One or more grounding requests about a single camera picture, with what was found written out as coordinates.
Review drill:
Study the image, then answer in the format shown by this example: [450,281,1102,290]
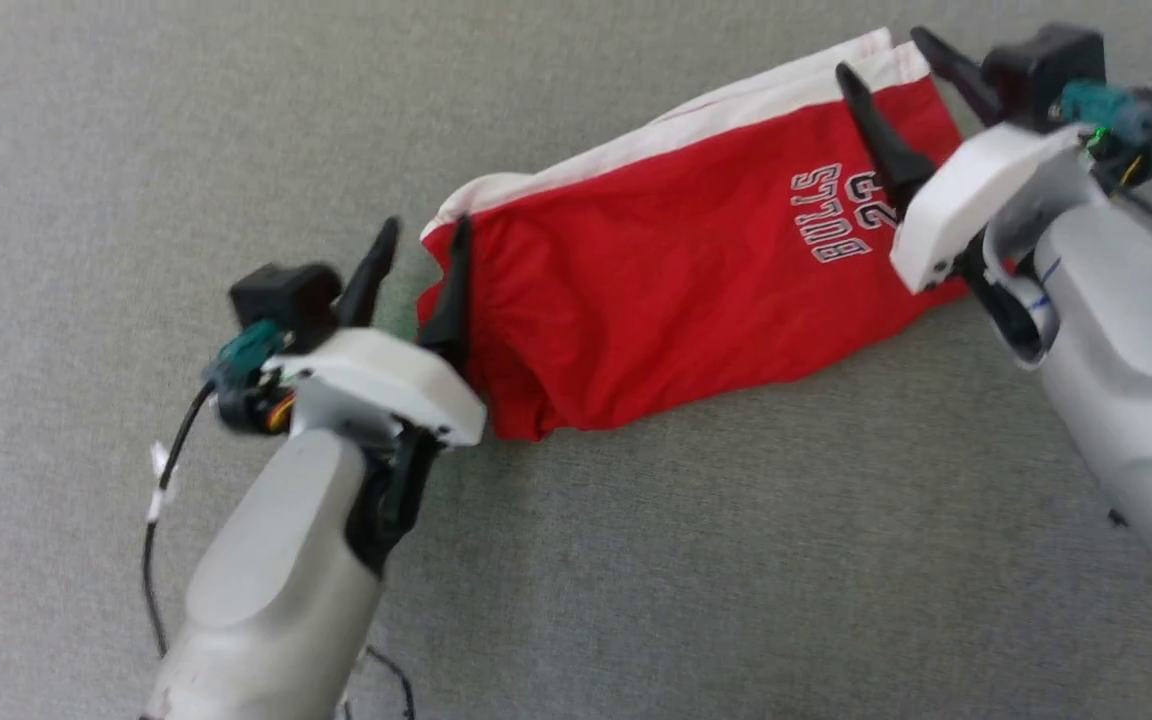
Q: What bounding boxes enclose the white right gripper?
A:
[835,26,1088,294]

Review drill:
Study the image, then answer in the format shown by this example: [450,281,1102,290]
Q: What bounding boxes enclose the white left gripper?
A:
[266,214,488,448]

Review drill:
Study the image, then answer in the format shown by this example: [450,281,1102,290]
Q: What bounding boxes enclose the red white Bulls basketball shorts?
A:
[416,28,972,443]

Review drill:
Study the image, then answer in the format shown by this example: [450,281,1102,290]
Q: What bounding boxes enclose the grey fabric sofa seat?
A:
[0,0,1152,720]

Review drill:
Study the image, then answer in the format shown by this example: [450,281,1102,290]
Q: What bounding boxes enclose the teal cable connector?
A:
[1061,80,1152,188]
[204,320,289,393]

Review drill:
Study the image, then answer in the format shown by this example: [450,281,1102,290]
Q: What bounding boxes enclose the black cable with white tag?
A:
[141,385,222,661]

